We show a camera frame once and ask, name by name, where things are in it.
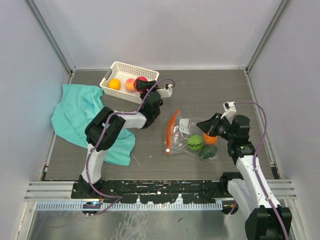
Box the yellow fake lemon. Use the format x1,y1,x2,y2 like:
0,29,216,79
108,78,122,91

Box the fake peach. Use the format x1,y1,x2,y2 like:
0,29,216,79
125,78,136,93

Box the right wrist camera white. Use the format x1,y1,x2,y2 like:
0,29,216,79
220,101,237,119

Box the clear zip bag orange seal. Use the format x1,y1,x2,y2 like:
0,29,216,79
166,110,219,163

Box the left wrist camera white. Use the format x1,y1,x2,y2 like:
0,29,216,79
157,83,174,98

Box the dark green fake avocado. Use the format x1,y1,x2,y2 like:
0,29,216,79
198,145,218,160

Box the white perforated plastic basket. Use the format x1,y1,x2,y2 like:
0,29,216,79
99,61,160,104

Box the red fake apple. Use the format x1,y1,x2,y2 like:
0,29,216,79
134,76,148,93

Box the green fake fruit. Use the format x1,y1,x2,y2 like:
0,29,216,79
187,134,204,151

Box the orange fake orange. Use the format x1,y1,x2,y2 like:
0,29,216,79
202,133,218,145

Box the teal cloth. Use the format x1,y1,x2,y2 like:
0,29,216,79
50,84,136,166

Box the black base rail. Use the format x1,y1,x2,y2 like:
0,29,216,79
71,180,233,204

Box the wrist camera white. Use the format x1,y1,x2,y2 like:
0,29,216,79
157,83,174,98
220,101,237,119

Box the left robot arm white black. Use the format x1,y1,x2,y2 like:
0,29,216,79
79,78,163,198

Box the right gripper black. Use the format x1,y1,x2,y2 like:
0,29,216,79
196,112,236,142

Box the grey slotted cable duct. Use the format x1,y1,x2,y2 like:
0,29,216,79
35,200,223,212

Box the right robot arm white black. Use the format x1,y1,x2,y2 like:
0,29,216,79
196,113,292,240

